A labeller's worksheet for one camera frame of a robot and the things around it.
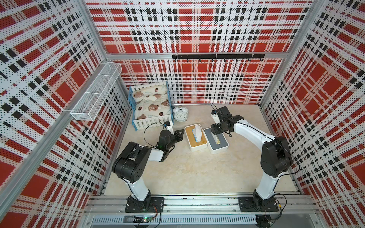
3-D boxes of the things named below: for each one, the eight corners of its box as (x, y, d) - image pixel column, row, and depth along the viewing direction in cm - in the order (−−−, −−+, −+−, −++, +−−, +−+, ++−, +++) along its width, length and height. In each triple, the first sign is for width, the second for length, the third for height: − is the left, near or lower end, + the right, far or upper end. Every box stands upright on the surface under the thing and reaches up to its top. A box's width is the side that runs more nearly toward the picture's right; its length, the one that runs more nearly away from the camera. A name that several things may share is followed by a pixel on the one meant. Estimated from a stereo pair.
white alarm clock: (174, 121, 111) (172, 112, 102) (175, 115, 115) (173, 105, 106) (188, 121, 111) (187, 112, 102) (188, 115, 115) (188, 105, 106)
